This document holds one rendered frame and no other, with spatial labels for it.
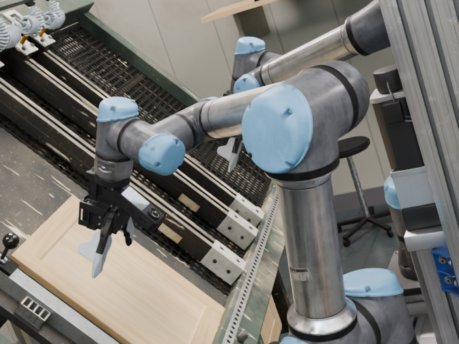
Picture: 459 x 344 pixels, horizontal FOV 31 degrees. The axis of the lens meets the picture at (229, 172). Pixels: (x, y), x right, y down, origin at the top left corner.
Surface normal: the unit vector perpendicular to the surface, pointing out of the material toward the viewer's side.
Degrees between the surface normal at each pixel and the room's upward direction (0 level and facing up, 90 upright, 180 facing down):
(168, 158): 116
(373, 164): 90
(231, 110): 65
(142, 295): 55
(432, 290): 90
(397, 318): 92
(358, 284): 8
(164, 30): 90
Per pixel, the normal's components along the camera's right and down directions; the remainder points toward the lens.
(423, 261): -0.34, 0.36
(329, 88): 0.40, -0.49
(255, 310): 0.58, -0.73
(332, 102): 0.58, -0.20
